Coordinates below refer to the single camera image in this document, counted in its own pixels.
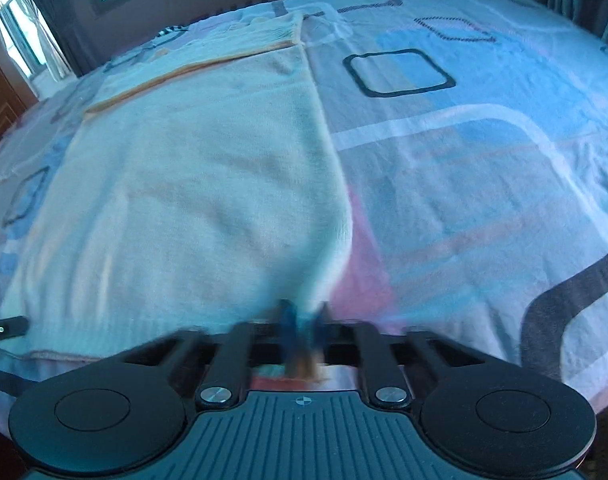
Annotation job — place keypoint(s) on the white sheer curtain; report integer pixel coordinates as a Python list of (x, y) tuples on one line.
[(34, 35)]

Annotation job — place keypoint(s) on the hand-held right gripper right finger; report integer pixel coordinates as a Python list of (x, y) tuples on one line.
[(320, 330)]

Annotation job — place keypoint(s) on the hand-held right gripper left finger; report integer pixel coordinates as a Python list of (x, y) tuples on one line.
[(289, 330)]

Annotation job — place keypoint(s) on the balcony window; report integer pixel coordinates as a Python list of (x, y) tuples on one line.
[(4, 17)]

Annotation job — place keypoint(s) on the dark grey curtain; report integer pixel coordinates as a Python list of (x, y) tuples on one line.
[(54, 10)]

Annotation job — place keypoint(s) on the pastel patterned bedsheet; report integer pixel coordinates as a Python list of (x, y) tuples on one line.
[(458, 185)]

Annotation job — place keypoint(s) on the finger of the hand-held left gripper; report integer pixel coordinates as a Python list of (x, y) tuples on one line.
[(9, 327)]

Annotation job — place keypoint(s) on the white knit sweater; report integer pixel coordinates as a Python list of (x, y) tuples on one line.
[(184, 185)]

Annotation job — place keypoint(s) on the dark striped cloth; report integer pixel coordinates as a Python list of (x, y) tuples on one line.
[(170, 31)]

